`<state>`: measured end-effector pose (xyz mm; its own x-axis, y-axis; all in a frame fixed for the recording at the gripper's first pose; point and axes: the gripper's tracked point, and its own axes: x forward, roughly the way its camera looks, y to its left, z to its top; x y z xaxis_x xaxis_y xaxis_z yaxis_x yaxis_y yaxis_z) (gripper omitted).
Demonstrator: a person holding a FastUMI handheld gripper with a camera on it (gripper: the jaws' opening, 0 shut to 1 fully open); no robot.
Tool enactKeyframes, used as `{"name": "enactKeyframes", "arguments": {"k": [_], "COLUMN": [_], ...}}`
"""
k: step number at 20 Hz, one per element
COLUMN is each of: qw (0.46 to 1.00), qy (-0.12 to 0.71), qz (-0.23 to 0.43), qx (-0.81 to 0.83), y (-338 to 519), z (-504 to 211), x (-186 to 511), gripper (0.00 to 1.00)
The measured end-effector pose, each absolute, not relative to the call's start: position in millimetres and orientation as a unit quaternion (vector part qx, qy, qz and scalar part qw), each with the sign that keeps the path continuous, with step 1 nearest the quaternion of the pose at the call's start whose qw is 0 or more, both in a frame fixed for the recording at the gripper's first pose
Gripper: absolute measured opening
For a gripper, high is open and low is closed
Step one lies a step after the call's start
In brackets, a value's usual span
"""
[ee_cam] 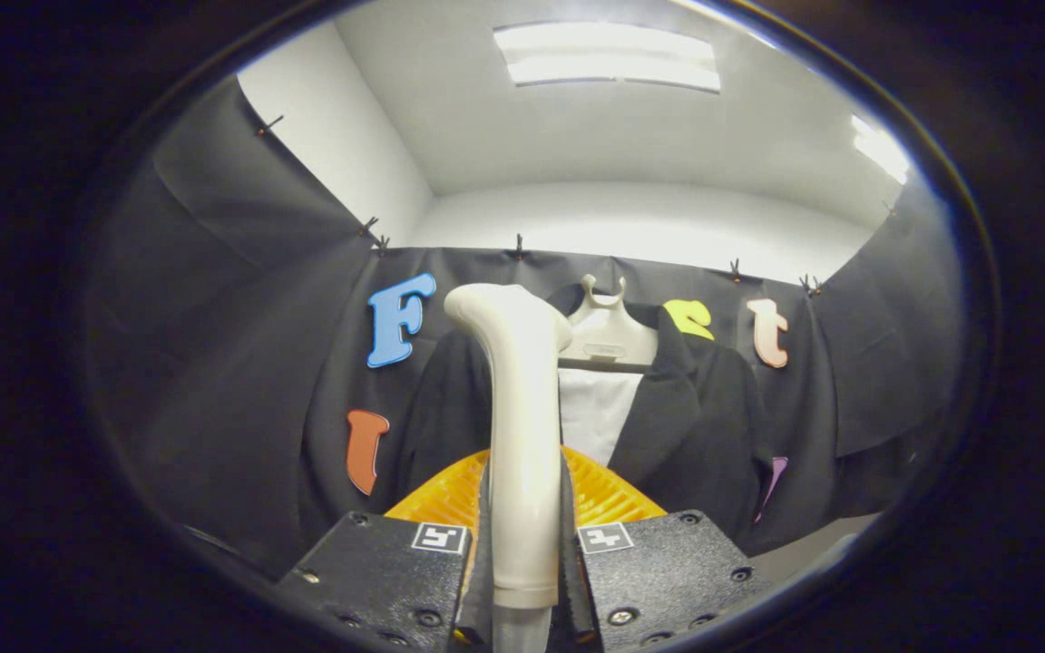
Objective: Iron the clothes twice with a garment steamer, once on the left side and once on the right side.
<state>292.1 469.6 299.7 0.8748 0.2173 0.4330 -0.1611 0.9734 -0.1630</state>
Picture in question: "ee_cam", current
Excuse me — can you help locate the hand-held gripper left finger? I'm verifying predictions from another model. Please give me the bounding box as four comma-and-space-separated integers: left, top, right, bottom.
276, 449, 494, 653

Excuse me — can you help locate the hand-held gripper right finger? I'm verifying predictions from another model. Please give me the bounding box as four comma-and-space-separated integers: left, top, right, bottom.
562, 444, 774, 653

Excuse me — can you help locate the black suit jacket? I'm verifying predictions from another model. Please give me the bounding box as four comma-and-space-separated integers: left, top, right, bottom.
396, 283, 782, 550

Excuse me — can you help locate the white garment steamer head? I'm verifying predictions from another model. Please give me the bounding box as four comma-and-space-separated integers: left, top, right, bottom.
444, 283, 574, 611

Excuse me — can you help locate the grey cabinet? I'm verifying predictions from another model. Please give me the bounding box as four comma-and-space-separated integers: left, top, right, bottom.
749, 512, 879, 582

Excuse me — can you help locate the black backdrop cloth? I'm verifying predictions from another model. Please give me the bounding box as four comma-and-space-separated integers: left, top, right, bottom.
83, 74, 968, 581

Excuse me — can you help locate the small ceiling light panel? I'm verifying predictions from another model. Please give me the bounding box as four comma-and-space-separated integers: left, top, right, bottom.
852, 113, 912, 185

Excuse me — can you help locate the large ceiling light panel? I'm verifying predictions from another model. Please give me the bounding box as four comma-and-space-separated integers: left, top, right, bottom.
493, 22, 723, 93

